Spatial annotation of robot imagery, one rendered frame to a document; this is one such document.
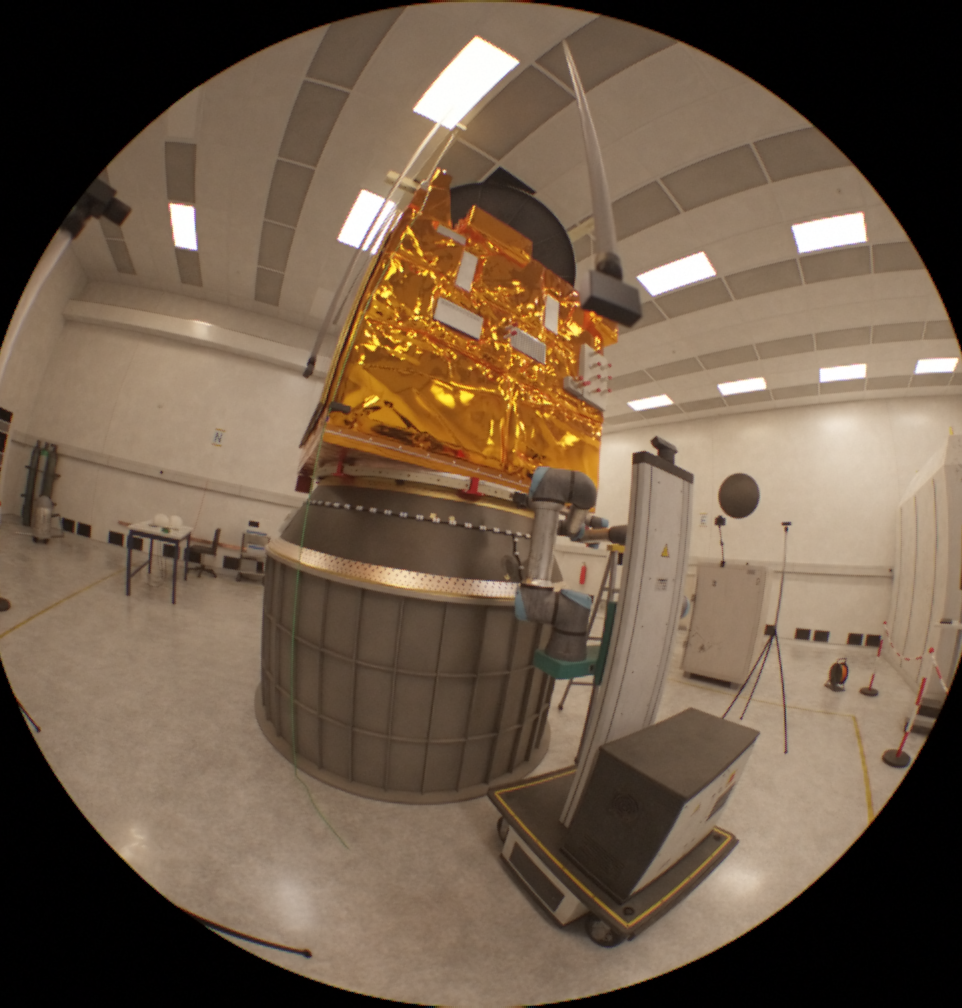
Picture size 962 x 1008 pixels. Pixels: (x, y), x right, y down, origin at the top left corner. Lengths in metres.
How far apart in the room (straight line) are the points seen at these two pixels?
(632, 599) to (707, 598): 3.46
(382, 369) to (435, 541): 0.87
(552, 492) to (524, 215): 2.77
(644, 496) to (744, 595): 3.43
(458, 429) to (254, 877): 2.28
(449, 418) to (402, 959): 2.34
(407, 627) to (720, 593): 3.76
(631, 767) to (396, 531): 1.35
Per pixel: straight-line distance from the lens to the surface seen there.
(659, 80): 4.00
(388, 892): 1.63
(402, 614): 1.53
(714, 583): 4.54
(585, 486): 1.17
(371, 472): 1.83
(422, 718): 1.74
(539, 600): 1.13
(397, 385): 1.71
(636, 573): 1.13
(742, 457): 8.95
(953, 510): 5.61
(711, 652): 4.62
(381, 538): 1.64
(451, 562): 1.59
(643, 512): 1.15
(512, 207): 3.46
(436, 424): 1.74
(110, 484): 7.80
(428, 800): 2.00
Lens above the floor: 1.41
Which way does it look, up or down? 7 degrees up
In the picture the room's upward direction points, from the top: 8 degrees clockwise
